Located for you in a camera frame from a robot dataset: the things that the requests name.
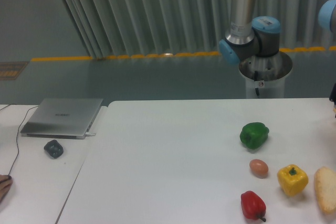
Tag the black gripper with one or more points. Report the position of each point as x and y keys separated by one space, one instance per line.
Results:
x=332 y=97

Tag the triangular toasted bread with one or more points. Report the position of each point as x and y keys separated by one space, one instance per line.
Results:
x=324 y=186

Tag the yellow bell pepper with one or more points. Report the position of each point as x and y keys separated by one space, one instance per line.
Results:
x=292 y=180

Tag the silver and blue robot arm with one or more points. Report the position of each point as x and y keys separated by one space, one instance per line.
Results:
x=253 y=45

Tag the person's hand on mouse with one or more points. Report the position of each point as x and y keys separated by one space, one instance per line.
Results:
x=5 y=185

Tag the green bell pepper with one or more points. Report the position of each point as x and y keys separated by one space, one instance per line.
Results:
x=253 y=135

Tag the brown egg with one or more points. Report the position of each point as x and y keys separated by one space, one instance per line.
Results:
x=259 y=167

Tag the red bell pepper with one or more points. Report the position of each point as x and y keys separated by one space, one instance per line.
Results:
x=253 y=207

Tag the silver closed laptop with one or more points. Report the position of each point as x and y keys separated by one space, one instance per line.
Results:
x=63 y=118

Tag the small black plastic part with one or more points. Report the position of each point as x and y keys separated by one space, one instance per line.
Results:
x=54 y=149

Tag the white cylindrical robot pedestal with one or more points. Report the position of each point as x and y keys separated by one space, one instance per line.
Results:
x=265 y=77

